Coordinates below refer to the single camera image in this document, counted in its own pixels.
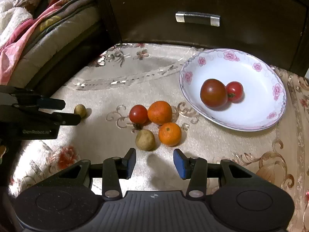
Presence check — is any pink floral blanket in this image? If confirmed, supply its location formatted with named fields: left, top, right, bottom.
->
left=0, top=0, right=81, bottom=85

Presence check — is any dark wooden drawer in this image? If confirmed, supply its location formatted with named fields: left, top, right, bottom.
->
left=90, top=0, right=309, bottom=73
left=106, top=0, right=308, bottom=54

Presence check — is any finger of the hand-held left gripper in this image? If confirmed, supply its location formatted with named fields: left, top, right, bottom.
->
left=0, top=85, right=65, bottom=110
left=0, top=106, right=81, bottom=126

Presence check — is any large brown kiwi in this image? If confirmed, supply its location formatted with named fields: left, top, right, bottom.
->
left=135, top=129, right=156, bottom=151

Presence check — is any beige floral tablecloth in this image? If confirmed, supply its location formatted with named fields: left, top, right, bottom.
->
left=7, top=43, right=309, bottom=232

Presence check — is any large dark red tomato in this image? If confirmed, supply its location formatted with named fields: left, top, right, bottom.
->
left=200, top=78, right=228, bottom=108

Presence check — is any large orange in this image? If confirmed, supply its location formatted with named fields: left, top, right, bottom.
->
left=147, top=101, right=173, bottom=125

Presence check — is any bed with blankets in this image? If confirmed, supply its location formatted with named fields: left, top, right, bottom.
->
left=0, top=0, right=103, bottom=89

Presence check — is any small red tomato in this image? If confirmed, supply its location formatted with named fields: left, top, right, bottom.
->
left=129, top=105, right=148, bottom=125
left=226, top=81, right=244, bottom=102

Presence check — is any small orange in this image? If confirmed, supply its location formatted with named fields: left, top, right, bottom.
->
left=158, top=122, right=182, bottom=147

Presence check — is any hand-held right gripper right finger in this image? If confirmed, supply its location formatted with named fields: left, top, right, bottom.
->
left=173, top=148, right=260, bottom=199

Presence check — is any white floral rim plate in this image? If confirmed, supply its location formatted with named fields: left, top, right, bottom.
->
left=179, top=48, right=287, bottom=132

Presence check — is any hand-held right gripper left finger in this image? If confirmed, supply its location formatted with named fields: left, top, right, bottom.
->
left=48, top=148, right=137, bottom=200

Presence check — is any white fluffy blanket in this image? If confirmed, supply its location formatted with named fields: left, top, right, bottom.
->
left=0, top=0, right=33, bottom=47

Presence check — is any silver drawer handle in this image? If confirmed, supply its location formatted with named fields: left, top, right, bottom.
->
left=175, top=12, right=221, bottom=27

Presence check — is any small brown kiwi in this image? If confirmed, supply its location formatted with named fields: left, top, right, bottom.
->
left=74, top=104, right=87, bottom=118

